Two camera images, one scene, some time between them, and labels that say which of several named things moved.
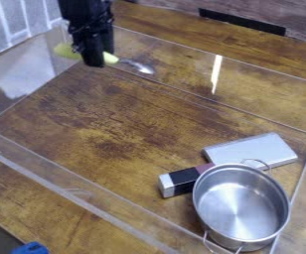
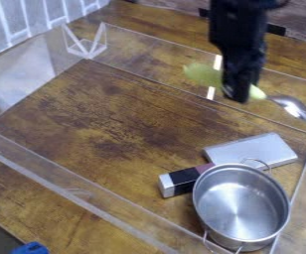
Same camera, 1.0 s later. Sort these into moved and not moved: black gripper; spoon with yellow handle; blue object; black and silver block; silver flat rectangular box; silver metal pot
Moved: black gripper; spoon with yellow handle
Not moved: silver flat rectangular box; black and silver block; blue object; silver metal pot
